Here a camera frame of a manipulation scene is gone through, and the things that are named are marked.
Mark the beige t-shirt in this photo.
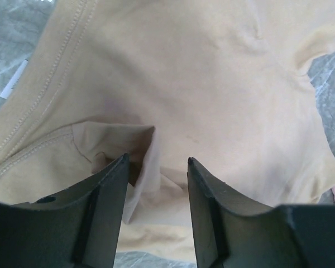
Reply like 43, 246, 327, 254
0, 1, 335, 262

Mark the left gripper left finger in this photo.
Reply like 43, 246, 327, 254
0, 154, 130, 267

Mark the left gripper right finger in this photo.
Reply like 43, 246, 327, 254
187, 158, 335, 267

